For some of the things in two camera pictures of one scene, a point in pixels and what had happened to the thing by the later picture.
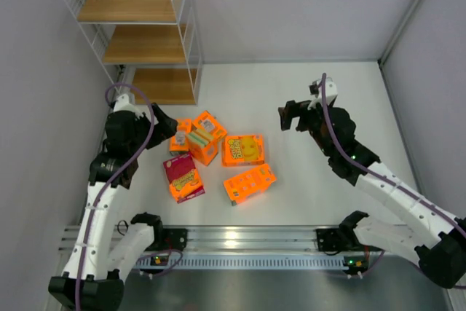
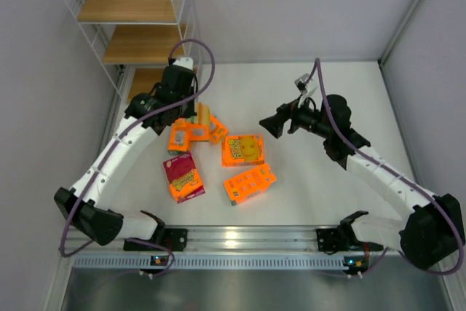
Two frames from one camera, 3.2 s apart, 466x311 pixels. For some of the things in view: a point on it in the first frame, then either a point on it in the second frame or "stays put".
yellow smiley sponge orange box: (238, 150) stays put
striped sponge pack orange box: (204, 145) -> (201, 131)
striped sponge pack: (243, 186) stays put
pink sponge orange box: (184, 177) stays put
